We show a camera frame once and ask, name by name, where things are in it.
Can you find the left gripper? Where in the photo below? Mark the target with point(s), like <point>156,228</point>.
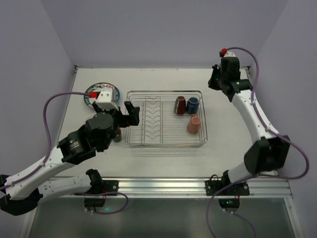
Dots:
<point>119,115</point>

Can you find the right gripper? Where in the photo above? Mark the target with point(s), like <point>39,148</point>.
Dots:
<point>215,81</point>

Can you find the black cup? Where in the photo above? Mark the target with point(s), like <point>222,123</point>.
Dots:
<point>118,136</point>

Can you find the green rimmed printed plate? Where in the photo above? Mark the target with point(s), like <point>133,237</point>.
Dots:
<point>98,87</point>

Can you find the blue cup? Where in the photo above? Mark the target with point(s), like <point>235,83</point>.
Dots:
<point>192,105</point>

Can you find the dark brown cup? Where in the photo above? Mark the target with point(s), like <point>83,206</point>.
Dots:
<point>180,105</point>

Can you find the pink cup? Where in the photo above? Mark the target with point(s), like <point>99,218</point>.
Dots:
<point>194,124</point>

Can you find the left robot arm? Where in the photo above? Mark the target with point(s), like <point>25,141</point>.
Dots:
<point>25,190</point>

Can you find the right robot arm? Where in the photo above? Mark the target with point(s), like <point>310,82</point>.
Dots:
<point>268,152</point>

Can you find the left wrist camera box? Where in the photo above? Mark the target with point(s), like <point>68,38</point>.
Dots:
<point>105,99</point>

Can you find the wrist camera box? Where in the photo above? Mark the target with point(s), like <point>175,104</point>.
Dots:
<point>105,99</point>
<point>226,52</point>

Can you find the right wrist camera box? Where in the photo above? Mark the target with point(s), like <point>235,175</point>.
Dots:
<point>226,52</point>

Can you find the wire dish rack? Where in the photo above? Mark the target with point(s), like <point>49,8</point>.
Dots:
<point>159,125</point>

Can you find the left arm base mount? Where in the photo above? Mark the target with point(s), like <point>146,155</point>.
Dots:
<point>94,202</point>

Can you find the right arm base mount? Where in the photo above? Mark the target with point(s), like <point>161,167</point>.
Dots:
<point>235,192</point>

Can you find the aluminium rail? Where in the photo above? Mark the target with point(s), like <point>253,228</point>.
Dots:
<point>139,187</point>

